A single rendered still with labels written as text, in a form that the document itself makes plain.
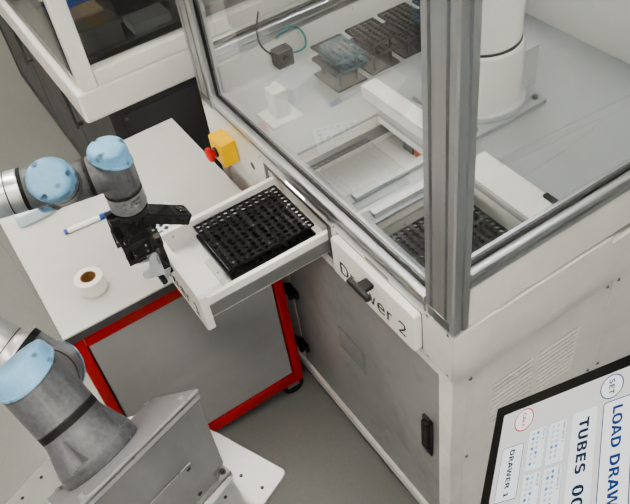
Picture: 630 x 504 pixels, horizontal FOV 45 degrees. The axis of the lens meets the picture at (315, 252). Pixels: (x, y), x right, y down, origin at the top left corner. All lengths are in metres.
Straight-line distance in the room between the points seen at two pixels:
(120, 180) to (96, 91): 0.91
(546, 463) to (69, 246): 1.35
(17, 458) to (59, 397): 1.36
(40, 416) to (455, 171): 0.77
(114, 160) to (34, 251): 0.70
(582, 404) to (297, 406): 1.45
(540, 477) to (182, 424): 0.58
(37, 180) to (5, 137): 2.71
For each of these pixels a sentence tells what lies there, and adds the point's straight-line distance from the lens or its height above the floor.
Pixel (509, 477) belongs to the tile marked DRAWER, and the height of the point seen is 1.01.
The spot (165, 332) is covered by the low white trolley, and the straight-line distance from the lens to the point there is 2.00.
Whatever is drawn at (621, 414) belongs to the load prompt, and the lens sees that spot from 1.11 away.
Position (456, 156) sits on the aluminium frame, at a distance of 1.12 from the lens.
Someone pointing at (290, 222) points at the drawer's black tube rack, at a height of 0.90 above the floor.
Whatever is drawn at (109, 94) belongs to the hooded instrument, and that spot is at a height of 0.87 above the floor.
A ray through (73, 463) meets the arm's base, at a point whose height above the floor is 0.99.
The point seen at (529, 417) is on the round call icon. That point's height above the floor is 1.02.
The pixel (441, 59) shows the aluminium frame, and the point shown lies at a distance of 1.06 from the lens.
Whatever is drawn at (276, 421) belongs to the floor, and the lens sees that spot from 2.48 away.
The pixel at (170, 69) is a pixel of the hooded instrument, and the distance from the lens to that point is 2.42.
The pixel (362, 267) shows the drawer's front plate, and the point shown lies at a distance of 1.57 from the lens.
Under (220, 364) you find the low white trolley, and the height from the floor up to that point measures 0.36.
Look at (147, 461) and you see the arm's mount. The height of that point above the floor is 0.99.
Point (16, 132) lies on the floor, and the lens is 4.04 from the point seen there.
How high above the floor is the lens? 2.08
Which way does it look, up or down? 45 degrees down
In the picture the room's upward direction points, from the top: 9 degrees counter-clockwise
